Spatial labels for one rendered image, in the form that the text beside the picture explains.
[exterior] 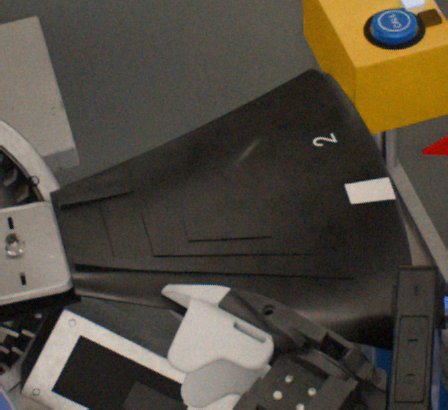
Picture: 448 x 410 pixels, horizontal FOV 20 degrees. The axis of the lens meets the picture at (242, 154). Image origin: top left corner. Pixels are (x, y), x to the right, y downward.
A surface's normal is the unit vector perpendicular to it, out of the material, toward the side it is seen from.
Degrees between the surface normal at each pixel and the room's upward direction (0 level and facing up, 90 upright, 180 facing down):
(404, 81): 90
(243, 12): 90
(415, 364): 9
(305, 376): 6
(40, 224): 8
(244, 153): 4
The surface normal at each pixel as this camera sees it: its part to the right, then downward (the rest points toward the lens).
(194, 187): -0.01, -0.70
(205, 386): -0.18, -0.58
